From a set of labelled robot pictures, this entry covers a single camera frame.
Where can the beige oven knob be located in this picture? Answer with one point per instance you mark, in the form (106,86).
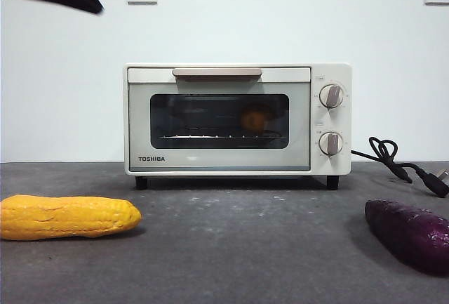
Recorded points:
(332,96)
(330,143)

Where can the white toaster oven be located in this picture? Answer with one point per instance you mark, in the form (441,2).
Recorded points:
(331,70)

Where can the brown potato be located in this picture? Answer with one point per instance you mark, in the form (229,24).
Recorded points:
(254,119)

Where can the yellow corn cob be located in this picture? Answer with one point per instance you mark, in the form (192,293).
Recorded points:
(66,217)

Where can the purple sweet potato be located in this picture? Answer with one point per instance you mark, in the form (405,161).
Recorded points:
(407,235)

